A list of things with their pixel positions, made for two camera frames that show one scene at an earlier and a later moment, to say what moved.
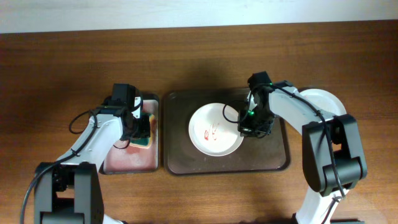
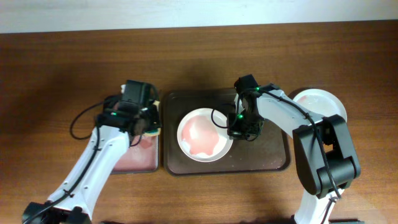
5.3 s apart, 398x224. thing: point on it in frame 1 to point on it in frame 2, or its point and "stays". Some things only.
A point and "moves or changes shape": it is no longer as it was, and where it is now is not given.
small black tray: [124, 158] stays
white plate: [323, 100] stays
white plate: [213, 129] moves or changes shape
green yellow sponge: [144, 142] to [153, 132]
